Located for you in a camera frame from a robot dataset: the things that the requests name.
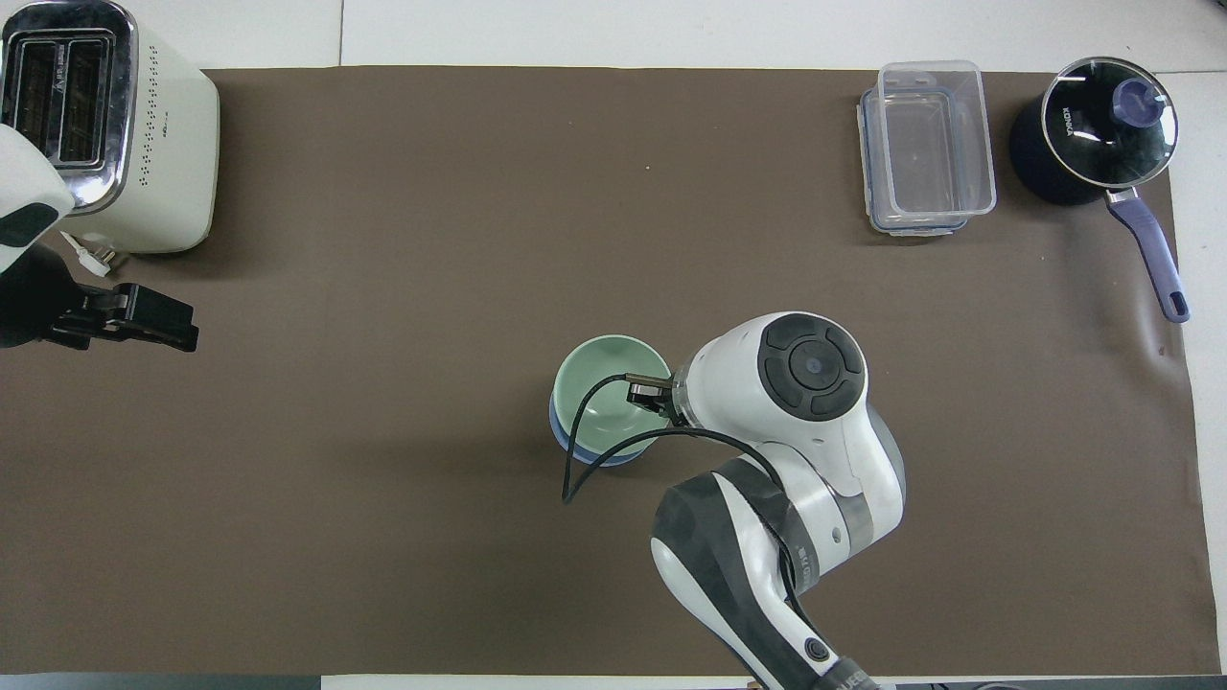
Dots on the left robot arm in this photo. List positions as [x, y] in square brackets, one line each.
[27, 182]

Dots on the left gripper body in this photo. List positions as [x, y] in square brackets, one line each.
[34, 302]

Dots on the cream toaster with chrome top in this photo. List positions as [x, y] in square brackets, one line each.
[163, 144]

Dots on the white power plug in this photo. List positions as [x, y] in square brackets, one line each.
[93, 255]

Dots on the blue bowl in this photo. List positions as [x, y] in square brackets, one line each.
[575, 450]

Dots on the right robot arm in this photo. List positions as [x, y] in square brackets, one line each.
[824, 479]

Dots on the green bowl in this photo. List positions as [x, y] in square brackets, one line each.
[599, 383]

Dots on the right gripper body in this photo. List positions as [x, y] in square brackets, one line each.
[657, 398]

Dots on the clear plastic container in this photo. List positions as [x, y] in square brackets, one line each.
[935, 144]

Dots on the dark blue saucepan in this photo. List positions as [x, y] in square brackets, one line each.
[1040, 163]

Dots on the glass pot lid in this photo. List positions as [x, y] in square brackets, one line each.
[1093, 120]

